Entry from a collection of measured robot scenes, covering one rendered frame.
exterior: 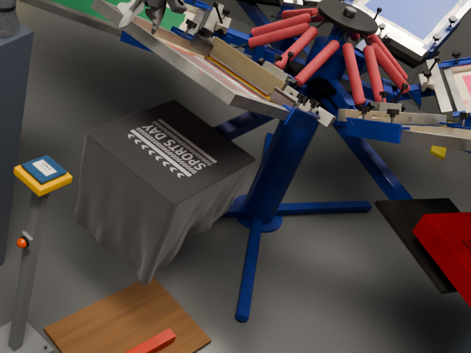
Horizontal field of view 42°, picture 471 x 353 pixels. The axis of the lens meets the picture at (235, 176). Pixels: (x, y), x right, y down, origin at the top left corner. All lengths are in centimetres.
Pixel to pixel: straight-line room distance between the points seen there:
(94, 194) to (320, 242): 175
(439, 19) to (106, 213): 232
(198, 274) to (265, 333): 45
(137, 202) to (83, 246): 102
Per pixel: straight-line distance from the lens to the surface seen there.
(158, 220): 211
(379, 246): 391
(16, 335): 263
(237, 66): 238
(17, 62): 226
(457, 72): 349
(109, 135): 224
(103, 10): 200
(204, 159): 226
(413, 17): 377
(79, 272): 302
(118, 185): 219
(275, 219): 366
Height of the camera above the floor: 226
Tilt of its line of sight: 36 degrees down
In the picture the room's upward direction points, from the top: 22 degrees clockwise
